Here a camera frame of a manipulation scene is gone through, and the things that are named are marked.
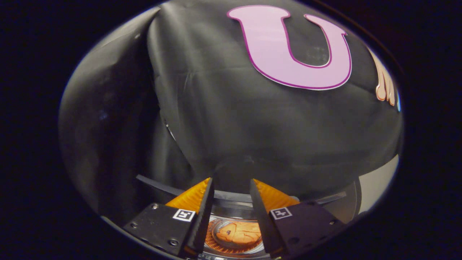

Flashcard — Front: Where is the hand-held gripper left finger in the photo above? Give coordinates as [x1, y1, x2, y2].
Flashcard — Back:
[123, 177, 215, 257]

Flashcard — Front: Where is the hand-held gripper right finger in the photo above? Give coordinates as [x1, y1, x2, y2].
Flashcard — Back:
[250, 178, 347, 257]

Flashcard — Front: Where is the orange polo shirt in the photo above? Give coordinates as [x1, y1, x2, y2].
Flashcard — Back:
[216, 221, 262, 247]

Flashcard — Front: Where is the black backdrop cloth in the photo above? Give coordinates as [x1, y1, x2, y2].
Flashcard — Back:
[58, 0, 404, 221]

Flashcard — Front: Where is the cream cabinet with dark frame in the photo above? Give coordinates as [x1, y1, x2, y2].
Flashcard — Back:
[325, 155, 400, 224]

